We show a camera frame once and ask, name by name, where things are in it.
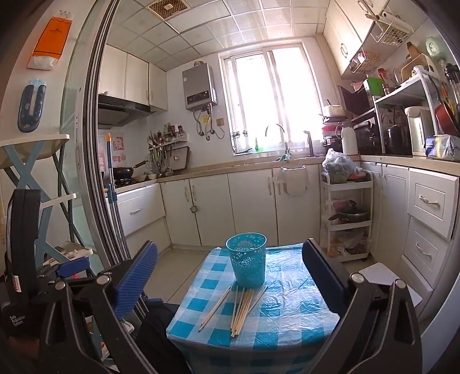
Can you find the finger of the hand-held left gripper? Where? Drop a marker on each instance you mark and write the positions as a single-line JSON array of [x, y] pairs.
[[72, 268]]

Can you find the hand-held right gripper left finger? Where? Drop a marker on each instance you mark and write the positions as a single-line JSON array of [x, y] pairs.
[[138, 273]]

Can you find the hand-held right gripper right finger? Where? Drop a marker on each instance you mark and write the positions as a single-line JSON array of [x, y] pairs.
[[320, 277]]

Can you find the turquoise plastic cutout basket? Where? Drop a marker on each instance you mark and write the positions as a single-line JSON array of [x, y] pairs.
[[246, 259]]

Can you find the pile of wooden chopsticks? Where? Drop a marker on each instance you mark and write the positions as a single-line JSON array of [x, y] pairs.
[[242, 309]]

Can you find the single wooden chopstick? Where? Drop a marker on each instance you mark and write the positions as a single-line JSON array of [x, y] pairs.
[[215, 309]]

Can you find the blue white checked tablecloth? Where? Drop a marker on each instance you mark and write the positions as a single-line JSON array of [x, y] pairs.
[[287, 305]]

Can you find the white rolling storage cart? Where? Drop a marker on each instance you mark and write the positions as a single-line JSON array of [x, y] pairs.
[[346, 215]]

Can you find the dark pot with lid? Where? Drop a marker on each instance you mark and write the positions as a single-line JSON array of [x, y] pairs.
[[350, 214]]

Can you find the white hanging plastic bag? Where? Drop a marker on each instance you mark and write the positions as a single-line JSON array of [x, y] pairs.
[[293, 179]]

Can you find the black frying pan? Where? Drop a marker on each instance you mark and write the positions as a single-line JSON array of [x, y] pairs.
[[124, 172]]

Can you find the plastic bag of vegetables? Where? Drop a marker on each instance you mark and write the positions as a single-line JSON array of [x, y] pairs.
[[337, 165]]

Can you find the white drawer cabinet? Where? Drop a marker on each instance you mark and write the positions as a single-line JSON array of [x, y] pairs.
[[427, 219]]

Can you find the dark rectangular tray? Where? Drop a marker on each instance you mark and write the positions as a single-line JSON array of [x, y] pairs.
[[179, 158]]

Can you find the white thermos jug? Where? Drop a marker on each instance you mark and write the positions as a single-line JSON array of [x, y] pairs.
[[349, 140]]

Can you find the blue hanging slippers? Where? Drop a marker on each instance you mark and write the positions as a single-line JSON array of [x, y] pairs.
[[31, 106]]

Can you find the chrome sink faucet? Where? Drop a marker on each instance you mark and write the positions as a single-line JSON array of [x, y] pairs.
[[275, 131]]

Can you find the black cooking pot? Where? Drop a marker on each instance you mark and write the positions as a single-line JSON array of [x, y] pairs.
[[397, 138]]

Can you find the black range hood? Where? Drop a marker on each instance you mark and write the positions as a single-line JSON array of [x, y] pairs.
[[120, 109]]

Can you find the white electric water boiler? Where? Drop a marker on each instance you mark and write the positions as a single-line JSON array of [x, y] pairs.
[[418, 129]]

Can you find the blue wrapped packet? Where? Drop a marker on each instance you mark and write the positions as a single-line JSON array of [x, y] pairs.
[[444, 145]]

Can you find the black microwave oven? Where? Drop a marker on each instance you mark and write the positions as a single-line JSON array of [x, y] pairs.
[[354, 95]]

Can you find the kitchen window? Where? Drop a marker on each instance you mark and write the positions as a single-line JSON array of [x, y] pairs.
[[269, 97]]

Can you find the white countertop shelf rack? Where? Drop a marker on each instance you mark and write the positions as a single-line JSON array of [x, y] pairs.
[[406, 108]]

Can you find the red pan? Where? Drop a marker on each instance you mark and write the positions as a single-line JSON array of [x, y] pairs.
[[447, 115]]

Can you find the orange hanging bag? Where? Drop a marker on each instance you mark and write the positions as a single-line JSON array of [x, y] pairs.
[[50, 36]]

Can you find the white upper corner cabinets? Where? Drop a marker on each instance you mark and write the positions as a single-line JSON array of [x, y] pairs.
[[348, 36]]

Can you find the ceiling vent grille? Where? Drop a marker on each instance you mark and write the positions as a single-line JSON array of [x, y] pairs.
[[169, 8]]

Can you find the sliding glass door frame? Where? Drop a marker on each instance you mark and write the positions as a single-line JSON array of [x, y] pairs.
[[95, 144]]

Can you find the wall utensil rack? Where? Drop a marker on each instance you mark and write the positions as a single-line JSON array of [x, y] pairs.
[[166, 142]]

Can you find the grey wall water heater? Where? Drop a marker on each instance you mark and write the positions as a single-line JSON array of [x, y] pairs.
[[198, 90]]

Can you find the white upper wall cabinets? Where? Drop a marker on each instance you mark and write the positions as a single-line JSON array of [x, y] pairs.
[[133, 79]]

